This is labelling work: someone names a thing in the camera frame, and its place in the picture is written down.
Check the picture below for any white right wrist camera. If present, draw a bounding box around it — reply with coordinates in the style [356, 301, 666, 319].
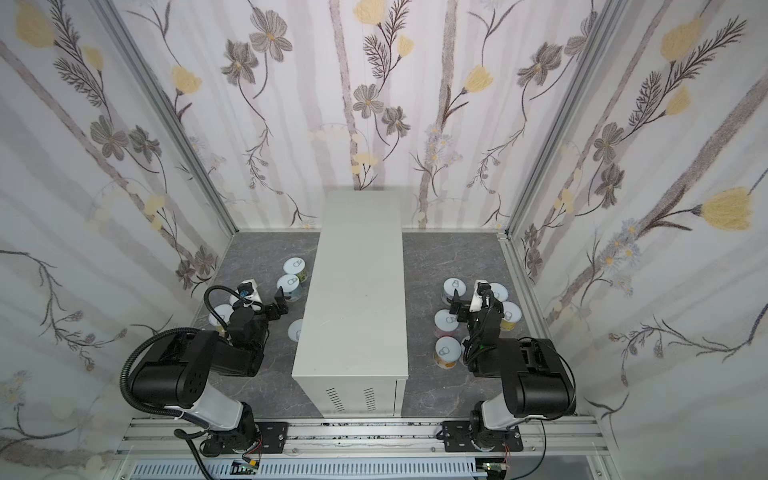
[469, 280, 494, 313]

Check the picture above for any red label can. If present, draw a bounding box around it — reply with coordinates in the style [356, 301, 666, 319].
[490, 282, 509, 302]

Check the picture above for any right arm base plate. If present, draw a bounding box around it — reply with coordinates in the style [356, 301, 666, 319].
[436, 420, 524, 453]

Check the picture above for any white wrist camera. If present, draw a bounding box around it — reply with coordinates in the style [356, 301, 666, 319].
[469, 280, 494, 313]
[236, 279, 261, 305]

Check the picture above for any teal brown label can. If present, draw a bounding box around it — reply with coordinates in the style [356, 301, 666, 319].
[442, 277, 467, 305]

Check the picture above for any white slotted cable duct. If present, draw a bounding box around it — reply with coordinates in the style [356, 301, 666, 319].
[129, 458, 488, 480]

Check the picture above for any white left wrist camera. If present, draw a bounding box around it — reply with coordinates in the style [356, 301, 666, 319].
[236, 279, 261, 305]

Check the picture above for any grey metal counter cabinet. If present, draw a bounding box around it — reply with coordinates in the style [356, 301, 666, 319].
[292, 190, 409, 418]

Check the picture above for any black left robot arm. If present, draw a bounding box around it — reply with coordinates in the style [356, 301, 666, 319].
[119, 281, 290, 459]

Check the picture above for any yellow label can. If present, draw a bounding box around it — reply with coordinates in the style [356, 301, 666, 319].
[500, 301, 522, 332]
[208, 303, 233, 333]

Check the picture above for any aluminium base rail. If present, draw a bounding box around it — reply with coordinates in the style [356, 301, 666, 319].
[113, 416, 610, 461]

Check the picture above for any can beside cabinet left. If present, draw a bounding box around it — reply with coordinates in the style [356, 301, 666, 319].
[288, 319, 303, 343]

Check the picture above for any green label can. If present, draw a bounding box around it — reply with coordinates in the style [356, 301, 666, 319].
[283, 257, 308, 283]

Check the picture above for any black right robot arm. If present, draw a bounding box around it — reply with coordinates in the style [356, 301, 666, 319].
[441, 284, 577, 453]

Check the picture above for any pink label can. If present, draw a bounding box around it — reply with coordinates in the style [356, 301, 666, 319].
[433, 309, 459, 337]

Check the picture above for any orange label can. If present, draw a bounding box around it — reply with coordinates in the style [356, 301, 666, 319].
[434, 336, 463, 369]

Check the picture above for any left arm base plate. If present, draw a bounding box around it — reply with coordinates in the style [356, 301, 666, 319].
[199, 422, 288, 458]

